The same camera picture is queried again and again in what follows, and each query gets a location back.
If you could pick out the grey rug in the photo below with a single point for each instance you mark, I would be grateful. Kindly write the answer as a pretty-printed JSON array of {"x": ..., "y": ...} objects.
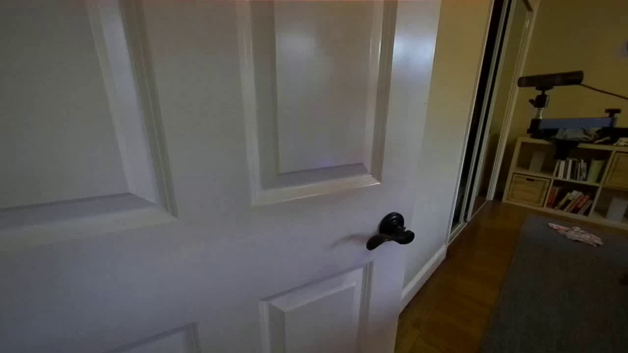
[{"x": 563, "y": 294}]

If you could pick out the white panelled door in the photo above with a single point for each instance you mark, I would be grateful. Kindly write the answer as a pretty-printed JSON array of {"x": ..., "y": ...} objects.
[{"x": 209, "y": 261}]

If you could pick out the white cube bookshelf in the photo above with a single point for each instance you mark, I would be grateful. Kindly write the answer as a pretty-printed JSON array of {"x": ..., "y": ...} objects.
[{"x": 551, "y": 149}]

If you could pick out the woven storage basket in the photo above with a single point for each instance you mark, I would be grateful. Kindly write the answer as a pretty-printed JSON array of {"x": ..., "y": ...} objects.
[{"x": 527, "y": 188}]

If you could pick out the blue flat object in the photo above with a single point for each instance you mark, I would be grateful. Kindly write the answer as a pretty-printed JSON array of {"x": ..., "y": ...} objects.
[{"x": 576, "y": 125}]

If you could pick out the row of pale books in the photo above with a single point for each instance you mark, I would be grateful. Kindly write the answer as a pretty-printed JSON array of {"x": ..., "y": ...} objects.
[{"x": 576, "y": 168}]

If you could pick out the row of colourful books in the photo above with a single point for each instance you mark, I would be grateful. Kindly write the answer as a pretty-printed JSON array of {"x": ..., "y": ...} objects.
[{"x": 571, "y": 200}]

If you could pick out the black stereo camera bar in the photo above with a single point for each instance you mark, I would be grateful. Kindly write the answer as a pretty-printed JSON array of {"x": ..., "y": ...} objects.
[{"x": 551, "y": 78}]

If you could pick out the white patterned cloth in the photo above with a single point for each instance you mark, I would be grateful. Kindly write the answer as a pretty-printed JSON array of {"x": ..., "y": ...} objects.
[{"x": 576, "y": 233}]

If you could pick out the white baseboard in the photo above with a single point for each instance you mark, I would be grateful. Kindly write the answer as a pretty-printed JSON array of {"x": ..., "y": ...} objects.
[{"x": 425, "y": 274}]

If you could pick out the sliding closet door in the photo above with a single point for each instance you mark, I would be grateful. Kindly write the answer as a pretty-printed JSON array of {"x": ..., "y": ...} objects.
[{"x": 488, "y": 110}]

